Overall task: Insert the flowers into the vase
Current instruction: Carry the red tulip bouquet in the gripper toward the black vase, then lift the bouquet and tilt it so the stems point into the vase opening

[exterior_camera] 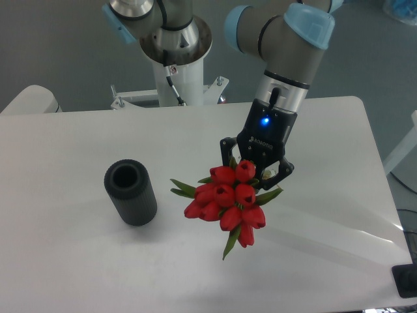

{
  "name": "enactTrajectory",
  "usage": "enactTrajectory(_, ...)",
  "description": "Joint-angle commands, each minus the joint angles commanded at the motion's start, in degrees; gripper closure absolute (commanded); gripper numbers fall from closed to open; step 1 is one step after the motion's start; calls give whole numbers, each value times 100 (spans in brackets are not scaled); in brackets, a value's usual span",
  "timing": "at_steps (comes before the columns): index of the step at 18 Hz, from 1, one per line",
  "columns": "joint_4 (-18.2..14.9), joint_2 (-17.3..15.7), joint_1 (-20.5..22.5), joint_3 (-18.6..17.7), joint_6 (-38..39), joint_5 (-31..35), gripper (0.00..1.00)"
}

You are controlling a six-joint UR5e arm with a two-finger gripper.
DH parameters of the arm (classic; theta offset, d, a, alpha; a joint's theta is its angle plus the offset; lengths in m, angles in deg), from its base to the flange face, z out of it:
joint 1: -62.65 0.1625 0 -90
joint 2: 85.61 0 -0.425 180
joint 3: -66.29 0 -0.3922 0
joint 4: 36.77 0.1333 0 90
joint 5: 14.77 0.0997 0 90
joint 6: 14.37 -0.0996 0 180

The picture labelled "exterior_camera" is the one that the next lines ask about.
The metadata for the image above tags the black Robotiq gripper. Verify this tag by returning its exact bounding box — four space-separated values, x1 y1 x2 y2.
220 99 298 190

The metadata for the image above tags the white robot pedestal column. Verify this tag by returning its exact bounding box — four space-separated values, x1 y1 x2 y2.
139 16 213 107

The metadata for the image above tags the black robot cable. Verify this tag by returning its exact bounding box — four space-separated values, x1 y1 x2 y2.
163 49 188 107

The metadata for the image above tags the white furniture leg at right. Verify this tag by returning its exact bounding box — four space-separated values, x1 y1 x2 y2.
382 111 416 176

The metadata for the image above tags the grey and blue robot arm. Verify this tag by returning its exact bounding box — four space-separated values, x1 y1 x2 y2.
102 1 341 190

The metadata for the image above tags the blue plastic bag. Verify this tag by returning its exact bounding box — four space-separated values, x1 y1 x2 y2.
382 0 416 25

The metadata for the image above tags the white metal base frame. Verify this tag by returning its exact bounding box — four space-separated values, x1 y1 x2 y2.
110 76 229 110

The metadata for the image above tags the black device at table edge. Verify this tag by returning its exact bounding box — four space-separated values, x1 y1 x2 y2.
392 264 416 299

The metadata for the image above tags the red tulip bouquet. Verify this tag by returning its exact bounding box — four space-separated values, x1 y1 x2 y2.
171 158 282 259

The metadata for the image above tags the dark grey ribbed vase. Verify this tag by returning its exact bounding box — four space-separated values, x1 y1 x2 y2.
104 159 157 226

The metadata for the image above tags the white chair at left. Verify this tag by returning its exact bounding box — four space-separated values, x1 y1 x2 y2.
1 85 62 116

